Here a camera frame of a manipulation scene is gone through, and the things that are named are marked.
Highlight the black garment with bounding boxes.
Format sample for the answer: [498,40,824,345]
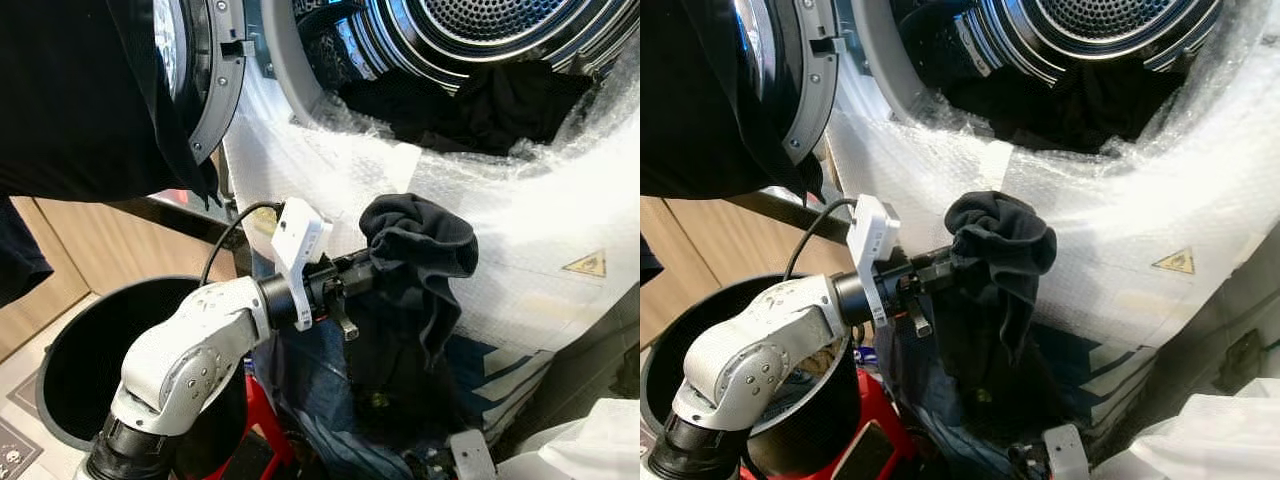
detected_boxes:
[356,193,480,373]
[943,190,1059,367]

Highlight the white washing machine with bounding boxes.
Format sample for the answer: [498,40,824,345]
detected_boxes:
[150,0,641,421]
[735,0,1280,421]

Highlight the black clothes pile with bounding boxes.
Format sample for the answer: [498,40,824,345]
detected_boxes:
[942,55,1188,157]
[338,60,597,158]

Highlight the blue denim jeans hanging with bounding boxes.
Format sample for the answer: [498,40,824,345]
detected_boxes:
[248,250,453,480]
[868,300,1013,480]

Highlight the blue white striped cloth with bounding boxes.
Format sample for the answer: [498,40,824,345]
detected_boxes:
[444,333,557,423]
[1030,323,1153,423]

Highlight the brown cloth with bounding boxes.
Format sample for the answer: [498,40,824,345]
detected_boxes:
[788,340,849,386]

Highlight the red plastic stool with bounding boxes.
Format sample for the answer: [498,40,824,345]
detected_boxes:
[740,368,928,480]
[213,368,298,480]

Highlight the black round laundry bucket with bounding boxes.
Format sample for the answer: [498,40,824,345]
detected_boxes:
[35,275,251,480]
[640,272,867,480]

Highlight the clear bubble wrap sheet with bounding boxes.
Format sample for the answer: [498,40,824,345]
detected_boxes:
[222,35,641,353]
[825,30,1280,351]

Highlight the wooden cabinet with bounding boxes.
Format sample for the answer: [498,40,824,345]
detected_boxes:
[0,195,241,363]
[640,195,831,346]

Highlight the grey round washer door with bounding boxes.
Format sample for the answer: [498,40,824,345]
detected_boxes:
[152,0,253,167]
[735,0,843,167]

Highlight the yellow triangle warning sticker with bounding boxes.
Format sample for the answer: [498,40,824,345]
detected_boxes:
[1151,246,1198,276]
[561,249,609,279]

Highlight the dark blue cloth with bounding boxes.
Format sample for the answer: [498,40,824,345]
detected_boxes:
[640,235,667,288]
[0,197,53,307]

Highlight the large black draped cloth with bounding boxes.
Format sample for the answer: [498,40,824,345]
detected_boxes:
[640,0,827,203]
[0,0,222,205]

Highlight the steel washer drum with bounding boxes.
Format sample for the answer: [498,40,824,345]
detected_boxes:
[295,0,641,97]
[888,0,1227,93]

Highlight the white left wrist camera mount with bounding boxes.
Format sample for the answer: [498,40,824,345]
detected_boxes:
[270,197,334,332]
[847,194,901,329]

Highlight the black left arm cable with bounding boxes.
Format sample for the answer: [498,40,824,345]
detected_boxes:
[199,200,287,287]
[784,196,861,282]

